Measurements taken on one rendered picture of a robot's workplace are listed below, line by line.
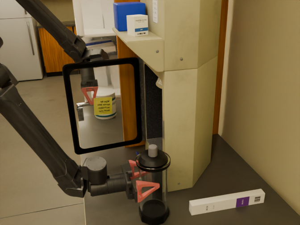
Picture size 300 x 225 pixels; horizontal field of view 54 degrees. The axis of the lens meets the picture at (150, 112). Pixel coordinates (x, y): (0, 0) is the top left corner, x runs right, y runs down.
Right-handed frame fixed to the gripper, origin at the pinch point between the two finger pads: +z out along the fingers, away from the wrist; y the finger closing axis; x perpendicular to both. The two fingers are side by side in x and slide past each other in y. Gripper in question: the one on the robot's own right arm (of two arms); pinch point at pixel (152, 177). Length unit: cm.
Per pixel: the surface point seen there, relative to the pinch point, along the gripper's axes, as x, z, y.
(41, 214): 109, -60, 123
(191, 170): 7.3, 17.6, 10.2
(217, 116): 4, 46, 47
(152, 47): -39.1, 2.9, 9.6
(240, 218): 15.5, 27.8, -8.9
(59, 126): 107, -50, 283
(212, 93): -17.7, 29.6, 21.6
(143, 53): -37.6, 0.0, 9.6
